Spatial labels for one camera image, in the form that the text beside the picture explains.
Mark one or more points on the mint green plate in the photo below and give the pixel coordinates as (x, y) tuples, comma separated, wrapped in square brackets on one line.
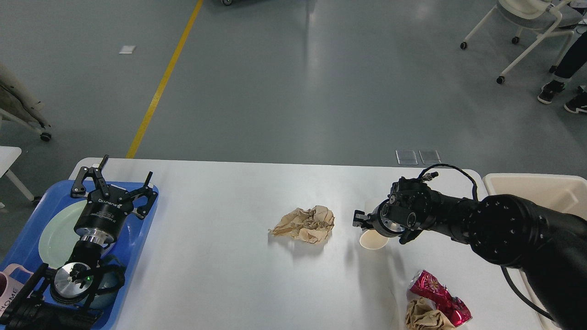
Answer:
[(59, 236)]

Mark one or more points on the white rolling chair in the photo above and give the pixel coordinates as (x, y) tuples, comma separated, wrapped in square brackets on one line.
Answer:
[(544, 18)]

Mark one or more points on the beige chair at left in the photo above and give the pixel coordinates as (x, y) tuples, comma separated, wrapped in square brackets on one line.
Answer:
[(19, 105)]

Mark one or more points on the person with black sneakers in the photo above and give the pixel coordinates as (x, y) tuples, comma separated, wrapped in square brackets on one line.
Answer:
[(573, 60)]

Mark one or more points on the white paper cup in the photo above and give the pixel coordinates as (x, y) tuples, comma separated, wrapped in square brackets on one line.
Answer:
[(370, 238)]

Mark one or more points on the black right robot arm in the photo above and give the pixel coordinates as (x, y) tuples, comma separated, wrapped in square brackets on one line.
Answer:
[(542, 252)]

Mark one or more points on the white side table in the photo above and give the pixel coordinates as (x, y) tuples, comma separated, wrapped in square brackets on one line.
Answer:
[(8, 156)]

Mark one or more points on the pink home mug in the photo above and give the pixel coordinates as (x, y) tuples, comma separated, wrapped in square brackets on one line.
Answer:
[(9, 286)]

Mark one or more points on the blue plastic tray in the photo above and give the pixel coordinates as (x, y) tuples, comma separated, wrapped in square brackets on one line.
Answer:
[(128, 247)]

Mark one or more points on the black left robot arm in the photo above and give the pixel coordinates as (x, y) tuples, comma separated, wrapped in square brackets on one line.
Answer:
[(73, 263)]

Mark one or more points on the crumpled brown paper ball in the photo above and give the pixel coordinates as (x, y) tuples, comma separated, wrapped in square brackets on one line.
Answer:
[(421, 316)]

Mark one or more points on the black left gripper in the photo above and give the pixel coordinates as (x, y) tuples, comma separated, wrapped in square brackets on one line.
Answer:
[(102, 218)]

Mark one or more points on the crumpled brown paper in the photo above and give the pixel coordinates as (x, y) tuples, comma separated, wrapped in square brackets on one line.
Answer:
[(313, 226)]

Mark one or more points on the beige plastic bin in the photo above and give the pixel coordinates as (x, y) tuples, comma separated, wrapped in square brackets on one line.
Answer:
[(562, 193)]

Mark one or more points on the teal home mug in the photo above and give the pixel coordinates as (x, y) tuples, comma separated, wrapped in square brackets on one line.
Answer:
[(110, 279)]

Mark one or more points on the red foil wrapper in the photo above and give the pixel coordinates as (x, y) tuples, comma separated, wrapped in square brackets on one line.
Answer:
[(426, 285)]

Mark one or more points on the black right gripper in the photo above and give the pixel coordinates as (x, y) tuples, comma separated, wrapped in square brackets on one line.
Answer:
[(384, 226)]

